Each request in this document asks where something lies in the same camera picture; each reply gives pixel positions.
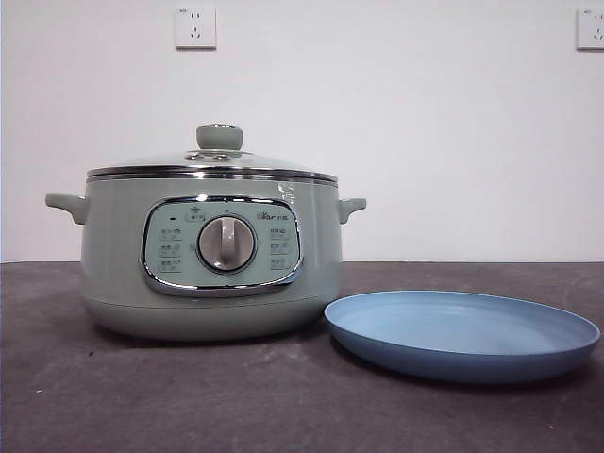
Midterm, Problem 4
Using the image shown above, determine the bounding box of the glass lid with green knob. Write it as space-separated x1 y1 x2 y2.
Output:
86 123 339 183

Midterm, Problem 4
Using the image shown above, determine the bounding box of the blue round plate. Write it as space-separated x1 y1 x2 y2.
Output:
323 291 602 385

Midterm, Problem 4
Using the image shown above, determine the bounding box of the pale green electric steamer pot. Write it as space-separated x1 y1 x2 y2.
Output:
45 175 368 343

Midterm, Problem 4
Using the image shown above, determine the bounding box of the white wall socket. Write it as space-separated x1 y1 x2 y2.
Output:
176 8 218 51
575 8 604 52

